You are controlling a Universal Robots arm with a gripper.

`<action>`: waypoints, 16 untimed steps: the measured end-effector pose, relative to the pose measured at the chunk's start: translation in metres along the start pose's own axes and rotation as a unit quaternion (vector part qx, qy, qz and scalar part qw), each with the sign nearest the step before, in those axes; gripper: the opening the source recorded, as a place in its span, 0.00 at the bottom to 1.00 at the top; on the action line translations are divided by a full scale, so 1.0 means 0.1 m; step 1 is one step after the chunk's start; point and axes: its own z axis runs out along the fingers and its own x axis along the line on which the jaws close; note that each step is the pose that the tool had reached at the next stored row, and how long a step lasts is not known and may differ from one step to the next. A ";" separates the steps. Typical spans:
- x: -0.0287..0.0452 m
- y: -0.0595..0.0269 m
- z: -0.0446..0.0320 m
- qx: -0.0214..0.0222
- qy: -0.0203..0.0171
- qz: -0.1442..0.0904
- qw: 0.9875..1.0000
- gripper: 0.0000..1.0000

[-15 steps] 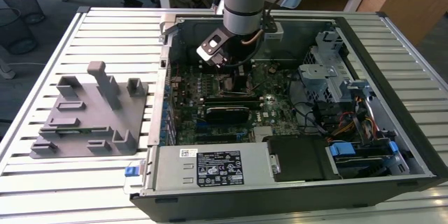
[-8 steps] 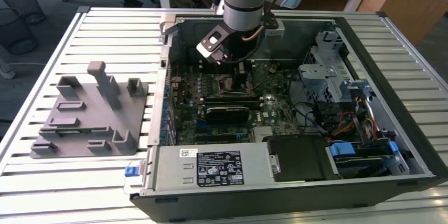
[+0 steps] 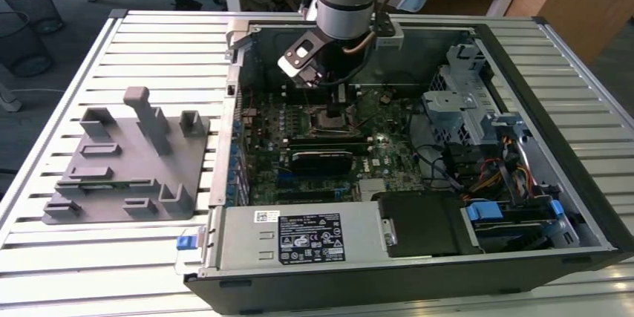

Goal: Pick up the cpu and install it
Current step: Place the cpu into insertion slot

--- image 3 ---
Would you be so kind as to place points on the black open PC case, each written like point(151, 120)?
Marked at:
point(346, 287)

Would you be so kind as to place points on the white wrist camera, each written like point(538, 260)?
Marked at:
point(299, 53)

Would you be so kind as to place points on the grey plastic parts rack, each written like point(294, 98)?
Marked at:
point(143, 168)

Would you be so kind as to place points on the black RAM slot bank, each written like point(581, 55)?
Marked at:
point(327, 143)
point(296, 96)

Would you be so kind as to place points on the wooden cabinet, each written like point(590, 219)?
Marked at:
point(589, 5)

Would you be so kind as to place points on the round coin battery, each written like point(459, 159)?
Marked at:
point(384, 98)

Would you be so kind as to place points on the hard disk in blue carrier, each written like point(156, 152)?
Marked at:
point(482, 211)

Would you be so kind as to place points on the silver power supply unit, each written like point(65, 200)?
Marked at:
point(238, 242)

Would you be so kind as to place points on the green RAM stick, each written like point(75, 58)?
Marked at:
point(105, 185)

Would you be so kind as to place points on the silver square CPU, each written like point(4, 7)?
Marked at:
point(322, 123)

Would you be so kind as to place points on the small silver heatsink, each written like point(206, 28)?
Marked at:
point(372, 188)

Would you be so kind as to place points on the thin metal locking lever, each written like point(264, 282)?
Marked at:
point(375, 112)

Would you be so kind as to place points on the blue plastic case latch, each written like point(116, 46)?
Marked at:
point(185, 242)

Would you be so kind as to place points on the silver metal drive cage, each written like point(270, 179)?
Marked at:
point(446, 105)

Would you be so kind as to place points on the black graphics card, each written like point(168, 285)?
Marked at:
point(322, 165)

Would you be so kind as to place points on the green motherboard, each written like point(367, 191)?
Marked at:
point(391, 153)

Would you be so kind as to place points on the white furniture foot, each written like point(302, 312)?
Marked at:
point(7, 99)

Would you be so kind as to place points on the CPU socket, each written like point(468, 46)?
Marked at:
point(316, 132)

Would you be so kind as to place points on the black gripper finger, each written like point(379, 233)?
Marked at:
point(336, 101)

